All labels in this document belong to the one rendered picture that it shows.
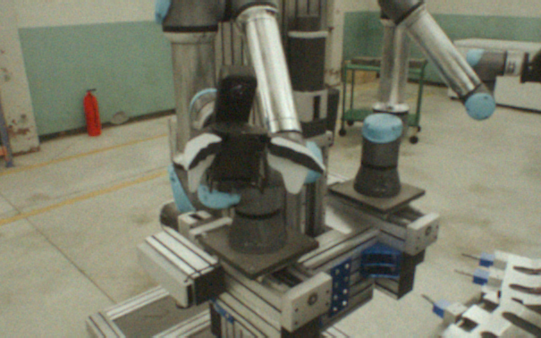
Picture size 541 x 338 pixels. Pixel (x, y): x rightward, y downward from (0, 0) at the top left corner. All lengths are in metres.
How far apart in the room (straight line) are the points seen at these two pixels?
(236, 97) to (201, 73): 0.41
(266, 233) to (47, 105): 5.00
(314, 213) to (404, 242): 0.28
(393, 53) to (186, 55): 0.74
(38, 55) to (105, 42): 0.81
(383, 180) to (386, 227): 0.14
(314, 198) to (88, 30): 4.93
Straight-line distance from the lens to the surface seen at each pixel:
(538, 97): 7.68
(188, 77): 0.98
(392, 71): 1.51
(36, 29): 5.82
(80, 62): 6.01
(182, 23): 0.95
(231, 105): 0.59
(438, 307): 1.35
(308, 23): 1.23
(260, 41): 0.90
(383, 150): 1.41
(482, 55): 1.49
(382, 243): 1.47
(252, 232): 1.10
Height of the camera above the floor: 1.62
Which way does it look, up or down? 22 degrees down
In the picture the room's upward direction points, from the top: straight up
